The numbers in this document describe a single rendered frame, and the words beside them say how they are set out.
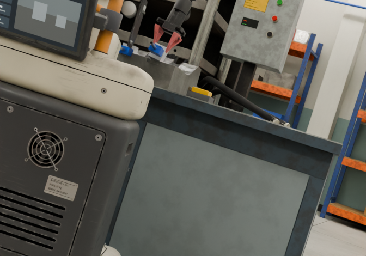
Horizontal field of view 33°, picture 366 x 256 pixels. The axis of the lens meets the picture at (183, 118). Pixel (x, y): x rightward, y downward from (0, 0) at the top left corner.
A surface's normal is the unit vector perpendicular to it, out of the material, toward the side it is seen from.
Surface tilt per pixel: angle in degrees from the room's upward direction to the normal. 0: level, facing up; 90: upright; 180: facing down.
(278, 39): 90
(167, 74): 90
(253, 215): 90
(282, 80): 90
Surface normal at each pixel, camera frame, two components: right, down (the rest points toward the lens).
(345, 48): -0.36, -0.10
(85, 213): -0.05, 0.00
